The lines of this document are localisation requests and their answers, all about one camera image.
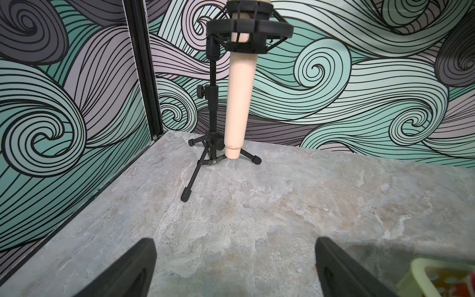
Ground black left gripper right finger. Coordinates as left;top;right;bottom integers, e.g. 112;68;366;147
315;237;397;297

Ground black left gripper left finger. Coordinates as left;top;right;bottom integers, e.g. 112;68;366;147
76;238;157;297

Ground light green plastic basket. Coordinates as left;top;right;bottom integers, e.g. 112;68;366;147
397;258;475;297

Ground beige foam microphone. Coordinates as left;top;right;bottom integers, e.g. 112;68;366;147
223;0;272;160

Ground black tripod microphone stand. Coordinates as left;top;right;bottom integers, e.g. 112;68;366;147
181;1;294;202

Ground black corner frame post left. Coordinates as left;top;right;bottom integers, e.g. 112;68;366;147
123;1;164;141

